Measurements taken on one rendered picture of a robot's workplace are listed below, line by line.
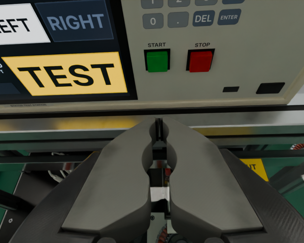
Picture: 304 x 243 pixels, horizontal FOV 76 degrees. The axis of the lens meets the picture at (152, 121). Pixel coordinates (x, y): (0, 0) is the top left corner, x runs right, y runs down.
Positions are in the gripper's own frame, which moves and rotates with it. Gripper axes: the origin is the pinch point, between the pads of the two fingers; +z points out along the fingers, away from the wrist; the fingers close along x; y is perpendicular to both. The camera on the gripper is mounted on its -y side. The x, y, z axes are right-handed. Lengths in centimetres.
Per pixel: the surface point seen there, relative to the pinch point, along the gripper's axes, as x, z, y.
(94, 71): -6.1, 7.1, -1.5
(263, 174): 11.9, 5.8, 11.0
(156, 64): -0.2, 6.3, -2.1
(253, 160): 11.2, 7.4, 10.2
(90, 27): -5.1, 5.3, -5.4
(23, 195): -38, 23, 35
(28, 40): -10.5, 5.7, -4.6
